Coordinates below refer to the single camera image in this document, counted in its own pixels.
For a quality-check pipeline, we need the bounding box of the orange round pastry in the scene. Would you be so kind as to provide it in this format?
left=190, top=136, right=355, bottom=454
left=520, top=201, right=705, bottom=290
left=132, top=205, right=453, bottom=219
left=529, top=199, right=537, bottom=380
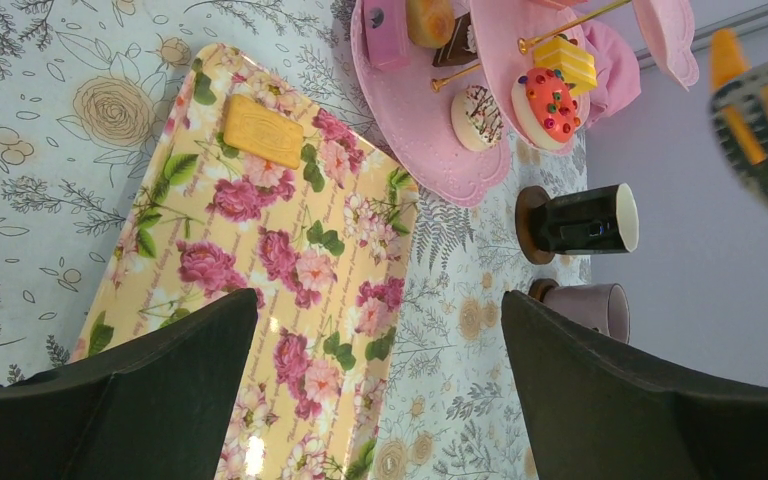
left=405, top=0, right=455, bottom=49

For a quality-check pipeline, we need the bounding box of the yellow roll cake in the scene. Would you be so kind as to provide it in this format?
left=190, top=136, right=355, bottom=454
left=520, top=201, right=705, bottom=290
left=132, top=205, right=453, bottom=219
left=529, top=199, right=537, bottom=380
left=533, top=34, right=598, bottom=96

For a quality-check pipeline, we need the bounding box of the red donut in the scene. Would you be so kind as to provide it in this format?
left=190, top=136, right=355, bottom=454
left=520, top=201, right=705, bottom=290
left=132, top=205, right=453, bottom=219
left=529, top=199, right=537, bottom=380
left=511, top=67, right=583, bottom=151

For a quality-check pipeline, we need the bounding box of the floral dessert tray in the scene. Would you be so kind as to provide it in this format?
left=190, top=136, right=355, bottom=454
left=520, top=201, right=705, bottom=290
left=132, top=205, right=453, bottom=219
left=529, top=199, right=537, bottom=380
left=73, top=43, right=418, bottom=479

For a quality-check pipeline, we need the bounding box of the floral tablecloth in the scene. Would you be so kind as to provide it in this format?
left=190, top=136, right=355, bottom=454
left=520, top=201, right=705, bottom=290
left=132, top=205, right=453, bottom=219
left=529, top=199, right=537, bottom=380
left=0, top=1, right=590, bottom=479

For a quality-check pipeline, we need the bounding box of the purple mug black handle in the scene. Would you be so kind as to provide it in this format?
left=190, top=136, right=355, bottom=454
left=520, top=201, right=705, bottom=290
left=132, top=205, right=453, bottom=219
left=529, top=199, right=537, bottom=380
left=542, top=284, right=630, bottom=344

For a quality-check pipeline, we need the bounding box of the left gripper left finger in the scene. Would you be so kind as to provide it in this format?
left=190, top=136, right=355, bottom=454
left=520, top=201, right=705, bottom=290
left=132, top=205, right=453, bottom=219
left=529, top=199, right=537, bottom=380
left=0, top=289, right=258, bottom=479

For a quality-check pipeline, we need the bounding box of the black mug white inside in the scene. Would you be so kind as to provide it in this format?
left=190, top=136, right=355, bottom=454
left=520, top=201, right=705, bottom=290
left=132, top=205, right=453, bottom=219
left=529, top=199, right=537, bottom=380
left=529, top=183, right=640, bottom=255

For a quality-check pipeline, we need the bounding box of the chocolate cake piece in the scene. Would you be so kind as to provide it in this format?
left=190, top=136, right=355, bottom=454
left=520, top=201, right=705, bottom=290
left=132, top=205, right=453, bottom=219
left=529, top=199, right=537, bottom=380
left=432, top=12, right=478, bottom=68

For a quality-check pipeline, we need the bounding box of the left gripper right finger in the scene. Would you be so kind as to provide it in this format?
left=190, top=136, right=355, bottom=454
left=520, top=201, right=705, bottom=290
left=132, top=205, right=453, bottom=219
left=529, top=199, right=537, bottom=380
left=501, top=291, right=768, bottom=479

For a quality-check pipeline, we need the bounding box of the orange tart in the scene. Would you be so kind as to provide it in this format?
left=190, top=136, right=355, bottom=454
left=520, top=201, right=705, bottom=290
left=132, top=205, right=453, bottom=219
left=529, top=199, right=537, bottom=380
left=710, top=28, right=768, bottom=166

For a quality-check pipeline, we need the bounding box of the pink cloth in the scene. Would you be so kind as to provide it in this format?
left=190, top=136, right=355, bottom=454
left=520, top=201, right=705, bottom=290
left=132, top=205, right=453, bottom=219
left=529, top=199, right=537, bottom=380
left=582, top=20, right=641, bottom=128

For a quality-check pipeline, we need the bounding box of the tan biscuit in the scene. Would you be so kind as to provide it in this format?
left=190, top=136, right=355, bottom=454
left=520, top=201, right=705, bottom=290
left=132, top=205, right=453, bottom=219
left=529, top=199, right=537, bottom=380
left=223, top=94, right=304, bottom=170

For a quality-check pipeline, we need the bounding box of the pink wafer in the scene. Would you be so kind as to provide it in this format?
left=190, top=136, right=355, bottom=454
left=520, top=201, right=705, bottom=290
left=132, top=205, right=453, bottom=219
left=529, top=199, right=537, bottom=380
left=362, top=0, right=410, bottom=71

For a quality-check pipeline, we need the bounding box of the brown wooden saucer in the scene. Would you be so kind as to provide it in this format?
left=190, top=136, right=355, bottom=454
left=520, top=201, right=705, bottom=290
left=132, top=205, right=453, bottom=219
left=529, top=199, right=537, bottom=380
left=528, top=278, right=559, bottom=302
left=514, top=185, right=555, bottom=265

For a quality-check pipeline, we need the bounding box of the chocolate drizzle donut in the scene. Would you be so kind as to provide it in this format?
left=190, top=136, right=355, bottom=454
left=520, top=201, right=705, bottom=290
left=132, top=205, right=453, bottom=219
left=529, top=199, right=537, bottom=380
left=450, top=85, right=504, bottom=152

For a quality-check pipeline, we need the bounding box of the pink three-tier cake stand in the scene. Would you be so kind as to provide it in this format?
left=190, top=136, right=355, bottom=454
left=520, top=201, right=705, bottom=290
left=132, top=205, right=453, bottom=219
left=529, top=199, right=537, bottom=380
left=349, top=0, right=701, bottom=209

